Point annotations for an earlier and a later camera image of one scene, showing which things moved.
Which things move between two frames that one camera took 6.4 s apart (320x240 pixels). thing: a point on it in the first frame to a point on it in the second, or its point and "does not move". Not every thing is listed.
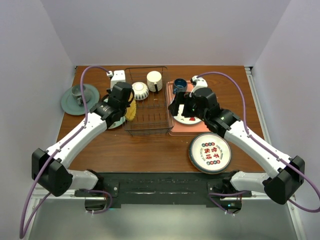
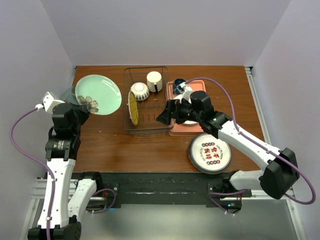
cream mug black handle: x=154 y=81 does not move
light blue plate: x=117 y=124 to x=103 y=90
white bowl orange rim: x=140 y=90 does not move
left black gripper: x=127 y=105 to x=84 y=111
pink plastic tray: x=176 y=129 does not move
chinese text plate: x=209 y=153 does not move
